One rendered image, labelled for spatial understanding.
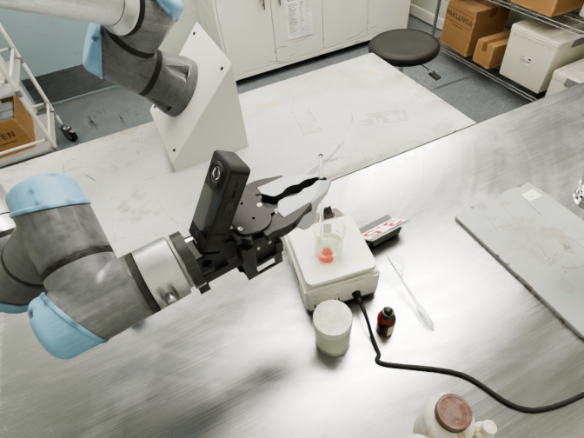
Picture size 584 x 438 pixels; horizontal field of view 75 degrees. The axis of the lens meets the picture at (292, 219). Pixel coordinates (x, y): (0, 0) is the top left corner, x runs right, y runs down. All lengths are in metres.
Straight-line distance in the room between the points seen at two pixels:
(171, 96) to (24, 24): 2.53
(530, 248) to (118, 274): 0.69
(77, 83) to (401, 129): 2.93
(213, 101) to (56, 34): 2.62
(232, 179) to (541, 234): 0.63
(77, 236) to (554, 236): 0.78
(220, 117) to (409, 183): 0.46
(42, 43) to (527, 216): 3.24
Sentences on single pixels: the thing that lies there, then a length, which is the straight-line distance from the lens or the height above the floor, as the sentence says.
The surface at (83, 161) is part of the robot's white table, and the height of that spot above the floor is 0.90.
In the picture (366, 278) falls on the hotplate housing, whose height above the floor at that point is 0.97.
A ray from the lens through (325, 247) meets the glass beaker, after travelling 0.58.
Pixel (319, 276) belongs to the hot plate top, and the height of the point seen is 0.99.
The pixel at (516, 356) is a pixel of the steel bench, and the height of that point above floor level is 0.90.
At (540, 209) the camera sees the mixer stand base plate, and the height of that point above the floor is 0.91.
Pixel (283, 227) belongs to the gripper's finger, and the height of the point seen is 1.17.
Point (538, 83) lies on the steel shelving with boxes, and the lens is 2.89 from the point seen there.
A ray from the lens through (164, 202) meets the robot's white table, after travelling 0.92.
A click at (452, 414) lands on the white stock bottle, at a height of 1.01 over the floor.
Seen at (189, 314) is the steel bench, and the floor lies 0.90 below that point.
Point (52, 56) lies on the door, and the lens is 3.51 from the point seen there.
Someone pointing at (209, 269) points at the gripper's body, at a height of 1.12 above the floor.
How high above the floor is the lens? 1.50
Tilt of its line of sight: 48 degrees down
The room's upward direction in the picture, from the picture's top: 7 degrees counter-clockwise
